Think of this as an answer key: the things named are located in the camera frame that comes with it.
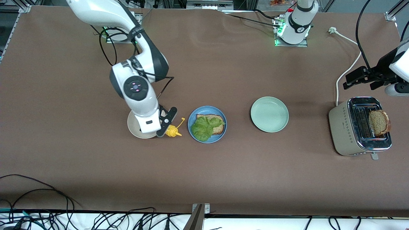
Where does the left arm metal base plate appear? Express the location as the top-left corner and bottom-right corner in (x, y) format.
(274, 16), (309, 47)

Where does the beige plate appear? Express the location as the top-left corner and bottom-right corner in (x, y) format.
(127, 110), (158, 139)

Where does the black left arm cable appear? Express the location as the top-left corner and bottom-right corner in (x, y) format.
(356, 0), (373, 70)

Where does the aluminium side rail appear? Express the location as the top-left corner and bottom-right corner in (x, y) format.
(0, 11), (20, 61)

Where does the light green plate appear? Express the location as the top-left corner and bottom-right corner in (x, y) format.
(251, 96), (289, 133)

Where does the aluminium camera post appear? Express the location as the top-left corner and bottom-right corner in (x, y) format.
(183, 203), (211, 230)

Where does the blue plate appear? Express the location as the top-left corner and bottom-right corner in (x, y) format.
(188, 106), (227, 143)

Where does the aluminium corner profile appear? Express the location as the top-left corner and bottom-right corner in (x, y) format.
(384, 0), (409, 22)

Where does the brown bread slice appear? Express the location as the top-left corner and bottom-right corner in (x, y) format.
(196, 114), (225, 135)
(368, 110), (391, 137)

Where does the beige chrome-top toaster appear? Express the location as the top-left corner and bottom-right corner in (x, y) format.
(328, 96), (393, 160)

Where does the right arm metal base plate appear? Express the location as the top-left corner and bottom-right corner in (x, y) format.
(106, 13), (142, 44)

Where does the looped black floor cable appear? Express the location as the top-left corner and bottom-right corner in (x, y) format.
(9, 188), (75, 212)

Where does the green lettuce leaf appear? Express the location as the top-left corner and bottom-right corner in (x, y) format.
(191, 116), (226, 142)

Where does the yellow squeeze bottle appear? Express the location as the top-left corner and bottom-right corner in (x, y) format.
(166, 118), (186, 138)

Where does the white toaster power cord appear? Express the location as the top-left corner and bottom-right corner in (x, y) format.
(328, 27), (363, 106)

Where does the black cable behind table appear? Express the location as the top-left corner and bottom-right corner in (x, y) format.
(222, 9), (282, 28)

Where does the long black floor cable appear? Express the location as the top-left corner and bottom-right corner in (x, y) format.
(0, 174), (82, 211)

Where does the grey metal box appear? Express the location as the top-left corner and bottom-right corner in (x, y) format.
(186, 0), (234, 11)

